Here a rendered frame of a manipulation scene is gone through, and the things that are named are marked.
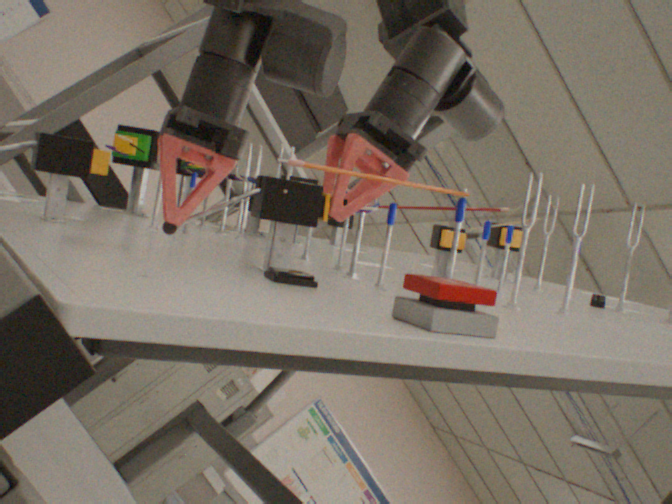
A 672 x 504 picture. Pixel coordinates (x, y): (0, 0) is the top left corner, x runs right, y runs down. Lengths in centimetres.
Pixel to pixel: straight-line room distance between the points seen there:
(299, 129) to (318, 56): 116
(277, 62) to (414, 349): 33
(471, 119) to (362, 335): 41
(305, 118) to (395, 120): 111
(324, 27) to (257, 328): 34
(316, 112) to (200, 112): 119
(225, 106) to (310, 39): 10
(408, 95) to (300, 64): 12
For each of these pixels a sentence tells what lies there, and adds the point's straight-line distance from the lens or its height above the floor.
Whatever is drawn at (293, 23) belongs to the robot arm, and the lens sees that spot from 79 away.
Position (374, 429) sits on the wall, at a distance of 911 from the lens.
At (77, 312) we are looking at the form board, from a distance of 49.
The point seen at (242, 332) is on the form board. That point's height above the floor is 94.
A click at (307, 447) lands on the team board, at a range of 886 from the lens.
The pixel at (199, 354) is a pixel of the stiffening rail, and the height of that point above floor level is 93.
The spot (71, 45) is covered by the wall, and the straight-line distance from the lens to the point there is 839.
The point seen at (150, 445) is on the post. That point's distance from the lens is 176.
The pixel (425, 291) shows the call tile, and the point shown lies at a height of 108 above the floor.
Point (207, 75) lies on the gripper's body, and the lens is 81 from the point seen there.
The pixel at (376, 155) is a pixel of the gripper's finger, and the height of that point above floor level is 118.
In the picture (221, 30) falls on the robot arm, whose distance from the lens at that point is 81.
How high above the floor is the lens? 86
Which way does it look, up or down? 17 degrees up
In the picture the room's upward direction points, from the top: 54 degrees clockwise
